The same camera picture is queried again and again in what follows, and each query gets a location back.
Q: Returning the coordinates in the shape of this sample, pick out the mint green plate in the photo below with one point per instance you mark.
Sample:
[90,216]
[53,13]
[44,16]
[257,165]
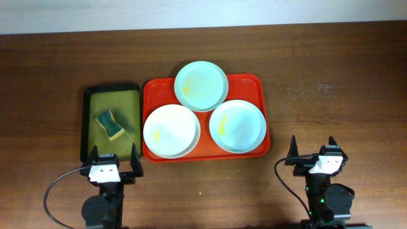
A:
[201,86]

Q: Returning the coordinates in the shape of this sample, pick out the red plastic tray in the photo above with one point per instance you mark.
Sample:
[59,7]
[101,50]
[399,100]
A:
[244,86]

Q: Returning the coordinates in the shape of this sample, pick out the yellow green sponge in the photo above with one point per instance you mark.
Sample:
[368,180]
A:
[107,121]

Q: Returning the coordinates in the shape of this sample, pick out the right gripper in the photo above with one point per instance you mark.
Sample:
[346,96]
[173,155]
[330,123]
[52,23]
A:
[303,163]

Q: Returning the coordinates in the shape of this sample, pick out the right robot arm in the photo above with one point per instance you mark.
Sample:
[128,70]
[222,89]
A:
[328,203]

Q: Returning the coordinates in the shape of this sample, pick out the white plate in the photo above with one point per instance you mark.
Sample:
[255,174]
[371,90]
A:
[171,131]

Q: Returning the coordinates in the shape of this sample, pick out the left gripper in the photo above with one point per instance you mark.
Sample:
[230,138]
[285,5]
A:
[128,175]

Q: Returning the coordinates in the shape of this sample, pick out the black tray with yellow liquid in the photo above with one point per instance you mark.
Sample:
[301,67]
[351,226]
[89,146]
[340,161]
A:
[123,100]

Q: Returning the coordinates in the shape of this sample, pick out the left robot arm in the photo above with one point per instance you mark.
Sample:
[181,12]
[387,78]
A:
[105,210]

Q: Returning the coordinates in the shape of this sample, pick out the light blue plate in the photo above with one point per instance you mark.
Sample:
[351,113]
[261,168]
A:
[237,126]

